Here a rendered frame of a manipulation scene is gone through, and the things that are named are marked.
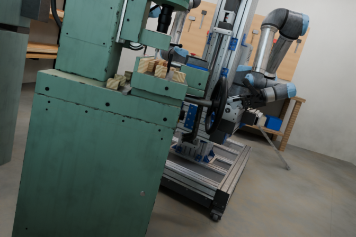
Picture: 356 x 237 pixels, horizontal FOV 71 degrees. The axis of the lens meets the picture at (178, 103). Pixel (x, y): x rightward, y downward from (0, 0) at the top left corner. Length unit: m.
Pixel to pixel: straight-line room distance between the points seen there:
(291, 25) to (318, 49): 3.21
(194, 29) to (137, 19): 3.38
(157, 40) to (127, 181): 0.63
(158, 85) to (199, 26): 3.58
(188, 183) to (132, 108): 0.94
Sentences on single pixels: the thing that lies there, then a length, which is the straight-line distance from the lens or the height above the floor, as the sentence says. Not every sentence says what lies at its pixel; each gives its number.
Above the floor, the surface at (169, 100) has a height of 0.82.
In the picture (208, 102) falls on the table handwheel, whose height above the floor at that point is 0.82.
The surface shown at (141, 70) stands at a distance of 0.93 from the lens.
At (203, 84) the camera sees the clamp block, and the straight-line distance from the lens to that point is 1.17.
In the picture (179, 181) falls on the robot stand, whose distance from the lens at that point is 1.83.
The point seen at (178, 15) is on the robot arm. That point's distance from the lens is 2.01.
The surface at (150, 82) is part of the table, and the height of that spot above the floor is 0.87.
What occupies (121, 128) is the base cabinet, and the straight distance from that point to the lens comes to 1.04.
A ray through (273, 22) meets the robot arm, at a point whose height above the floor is 1.30.
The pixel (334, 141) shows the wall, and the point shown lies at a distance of 5.07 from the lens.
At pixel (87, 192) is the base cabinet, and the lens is 1.19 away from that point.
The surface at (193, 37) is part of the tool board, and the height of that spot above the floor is 1.33.
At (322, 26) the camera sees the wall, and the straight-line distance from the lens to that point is 4.80.
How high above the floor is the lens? 1.00
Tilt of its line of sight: 11 degrees down
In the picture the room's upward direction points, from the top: 15 degrees clockwise
